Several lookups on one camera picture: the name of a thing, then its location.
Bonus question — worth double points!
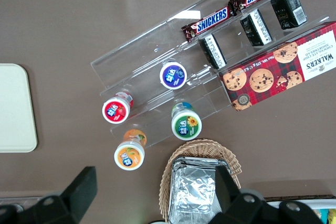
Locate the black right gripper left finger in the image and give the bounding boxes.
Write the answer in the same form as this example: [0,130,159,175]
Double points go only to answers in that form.
[36,165,99,224]

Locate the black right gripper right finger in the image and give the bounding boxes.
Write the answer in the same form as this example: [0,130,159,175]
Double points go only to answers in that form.
[209,165,266,224]

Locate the light tan wicker basket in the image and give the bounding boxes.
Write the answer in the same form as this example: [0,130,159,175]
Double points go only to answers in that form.
[159,137,243,224]

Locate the white rectangular snack tray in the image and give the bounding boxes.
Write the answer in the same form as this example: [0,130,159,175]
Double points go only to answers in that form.
[263,194,336,224]

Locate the beige rectangular serving tray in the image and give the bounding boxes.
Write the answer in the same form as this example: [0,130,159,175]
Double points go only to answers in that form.
[0,63,38,154]

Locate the stack of foil trays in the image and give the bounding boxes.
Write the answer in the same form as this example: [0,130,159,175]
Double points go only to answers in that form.
[167,156,233,224]

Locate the orange lid gum jar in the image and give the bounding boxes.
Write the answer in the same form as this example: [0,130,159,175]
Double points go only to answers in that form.
[113,128,148,171]

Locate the clear acrylic bottle rack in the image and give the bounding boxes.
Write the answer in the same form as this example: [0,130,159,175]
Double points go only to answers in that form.
[0,196,44,208]

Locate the green lid gum jar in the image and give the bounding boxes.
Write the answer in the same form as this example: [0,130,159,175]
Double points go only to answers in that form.
[171,102,203,141]

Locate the red lid gum jar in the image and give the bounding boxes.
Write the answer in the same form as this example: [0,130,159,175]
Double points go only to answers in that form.
[101,91,134,124]

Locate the teal snack pack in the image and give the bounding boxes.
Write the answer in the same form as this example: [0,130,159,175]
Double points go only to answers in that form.
[318,207,336,224]

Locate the blue lid gum jar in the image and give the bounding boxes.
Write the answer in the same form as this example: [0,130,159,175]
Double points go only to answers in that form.
[159,60,188,90]

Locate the red tartan cookie box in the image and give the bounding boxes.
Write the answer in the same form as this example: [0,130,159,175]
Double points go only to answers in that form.
[218,20,336,112]

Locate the small black box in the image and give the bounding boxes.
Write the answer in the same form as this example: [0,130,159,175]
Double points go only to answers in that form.
[239,8,273,47]
[270,0,308,31]
[198,33,228,70]

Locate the clear acrylic stepped stand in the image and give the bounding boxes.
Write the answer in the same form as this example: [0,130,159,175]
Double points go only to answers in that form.
[90,0,332,149]

